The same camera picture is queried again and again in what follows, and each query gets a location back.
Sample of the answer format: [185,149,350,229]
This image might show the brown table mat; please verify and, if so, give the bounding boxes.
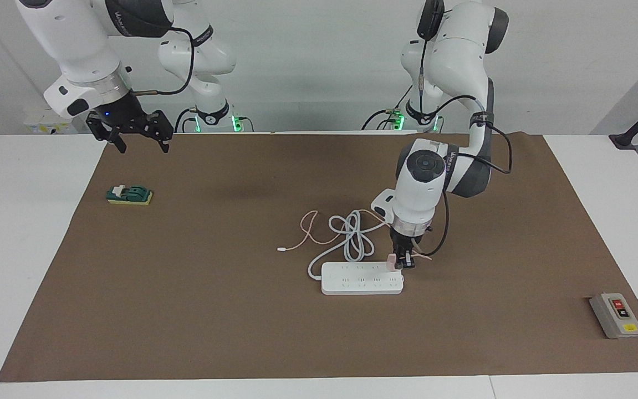
[0,133,638,383]

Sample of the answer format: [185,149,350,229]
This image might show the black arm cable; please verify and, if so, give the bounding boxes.
[416,6,513,258]
[125,25,195,96]

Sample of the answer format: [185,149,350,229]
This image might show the white power strip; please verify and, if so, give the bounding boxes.
[320,262,405,296]

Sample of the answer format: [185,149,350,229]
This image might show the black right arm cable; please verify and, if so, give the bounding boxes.
[125,25,195,96]

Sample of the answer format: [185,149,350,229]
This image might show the white power strip cord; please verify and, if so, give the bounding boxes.
[308,209,394,279]

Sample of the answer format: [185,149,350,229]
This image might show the grey on-off switch box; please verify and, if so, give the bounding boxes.
[589,293,638,340]

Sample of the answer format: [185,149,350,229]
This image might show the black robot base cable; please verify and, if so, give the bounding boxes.
[173,107,200,134]
[360,82,415,131]

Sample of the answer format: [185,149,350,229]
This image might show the white cardboard boxes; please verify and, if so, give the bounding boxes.
[24,108,89,135]

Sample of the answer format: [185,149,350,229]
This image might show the green knife switch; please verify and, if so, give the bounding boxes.
[106,185,154,207]

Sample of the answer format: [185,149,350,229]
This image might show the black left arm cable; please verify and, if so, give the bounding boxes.
[416,6,513,258]

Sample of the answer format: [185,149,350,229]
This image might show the pink charging cable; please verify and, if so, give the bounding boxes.
[277,211,433,261]

